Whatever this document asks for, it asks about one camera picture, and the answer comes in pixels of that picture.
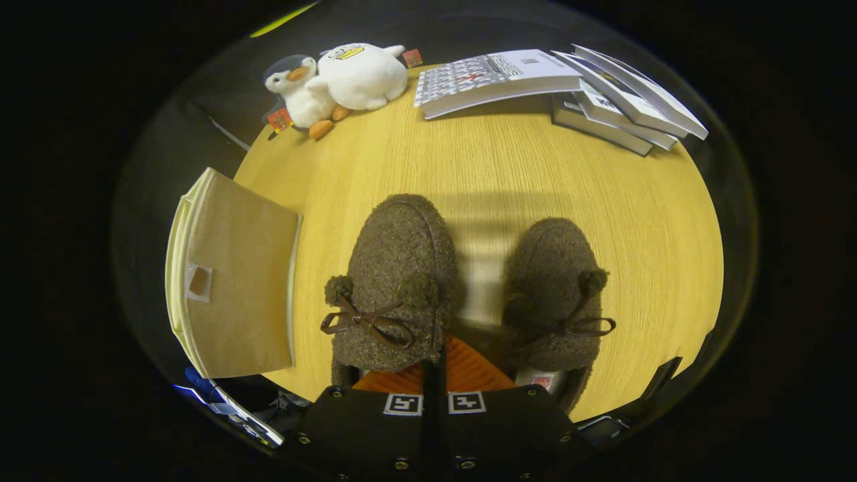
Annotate brown fuzzy shoe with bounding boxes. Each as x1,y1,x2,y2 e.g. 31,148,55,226
321,194,457,389
502,218,617,414

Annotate patterned cover book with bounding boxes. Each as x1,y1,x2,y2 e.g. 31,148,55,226
414,49,583,121

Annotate grey penguin plush toy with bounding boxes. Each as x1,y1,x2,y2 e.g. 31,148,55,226
263,55,352,140

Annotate thin white book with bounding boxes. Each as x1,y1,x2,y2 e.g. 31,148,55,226
572,44,709,140

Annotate beige fabric storage box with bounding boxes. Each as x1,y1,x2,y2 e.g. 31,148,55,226
165,167,302,380

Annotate grey book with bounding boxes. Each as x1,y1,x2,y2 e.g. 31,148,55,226
550,92,655,157

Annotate laptop screen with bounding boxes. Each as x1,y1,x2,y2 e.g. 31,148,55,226
173,382,285,448

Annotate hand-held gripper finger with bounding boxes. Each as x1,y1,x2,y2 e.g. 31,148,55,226
288,361,436,482
435,335,591,482

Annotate white duck plush toy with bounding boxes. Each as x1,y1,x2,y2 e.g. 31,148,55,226
307,42,424,111

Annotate blue object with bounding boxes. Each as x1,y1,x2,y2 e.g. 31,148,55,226
184,365,215,402

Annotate black angular object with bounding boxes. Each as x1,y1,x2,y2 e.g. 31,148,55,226
641,356,684,402

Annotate white book black print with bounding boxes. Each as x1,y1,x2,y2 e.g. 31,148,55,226
577,80,678,151

